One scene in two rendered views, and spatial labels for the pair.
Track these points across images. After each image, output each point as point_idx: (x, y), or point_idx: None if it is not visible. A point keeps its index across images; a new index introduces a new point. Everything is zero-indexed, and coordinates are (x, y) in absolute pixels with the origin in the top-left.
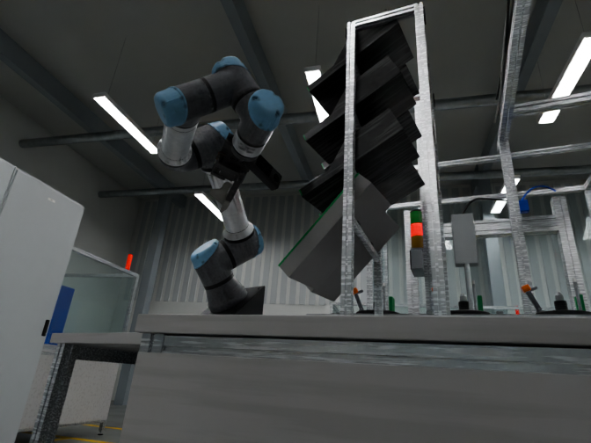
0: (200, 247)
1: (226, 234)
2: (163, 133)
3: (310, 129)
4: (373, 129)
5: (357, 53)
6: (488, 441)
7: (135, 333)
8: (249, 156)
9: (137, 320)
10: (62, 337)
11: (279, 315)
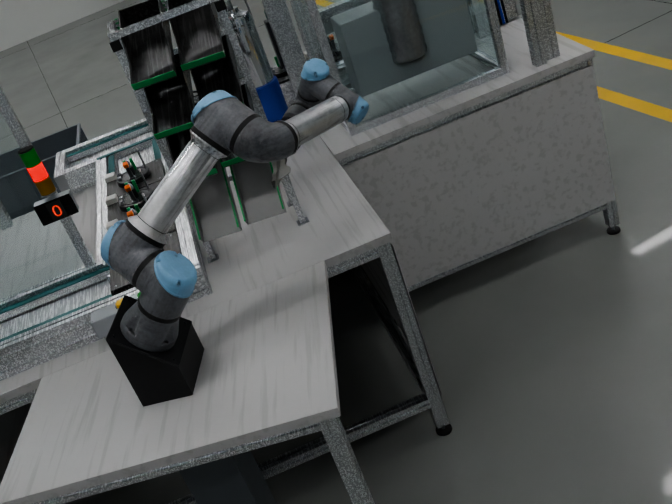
0: (172, 270)
1: (164, 237)
2: (324, 125)
3: (241, 96)
4: (248, 94)
5: (218, 21)
6: None
7: (328, 309)
8: None
9: (391, 235)
10: (337, 391)
11: (367, 201)
